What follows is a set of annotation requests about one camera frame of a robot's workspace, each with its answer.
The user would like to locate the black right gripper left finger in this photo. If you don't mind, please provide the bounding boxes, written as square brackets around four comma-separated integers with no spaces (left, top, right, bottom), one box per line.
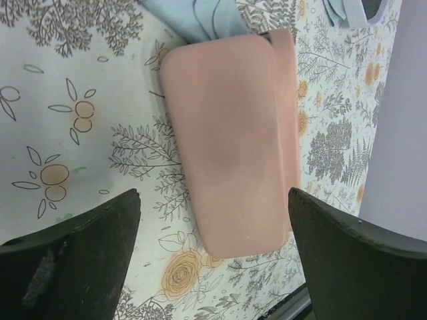
[1,189,139,319]

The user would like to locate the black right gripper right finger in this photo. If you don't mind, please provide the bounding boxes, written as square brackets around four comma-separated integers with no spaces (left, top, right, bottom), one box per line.
[288,188,426,320]

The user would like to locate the pink glasses case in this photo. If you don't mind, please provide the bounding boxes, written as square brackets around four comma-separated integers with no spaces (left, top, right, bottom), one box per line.
[160,29,300,259]

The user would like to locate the light blue cleaning cloth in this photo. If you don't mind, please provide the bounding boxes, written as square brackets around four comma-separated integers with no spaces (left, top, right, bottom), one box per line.
[140,0,250,43]

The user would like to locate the floral tablecloth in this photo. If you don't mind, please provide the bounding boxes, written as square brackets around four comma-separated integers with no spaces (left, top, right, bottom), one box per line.
[1,1,402,319]

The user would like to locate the white frame sunglasses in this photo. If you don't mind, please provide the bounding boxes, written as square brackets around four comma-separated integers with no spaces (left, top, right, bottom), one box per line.
[362,0,392,25]

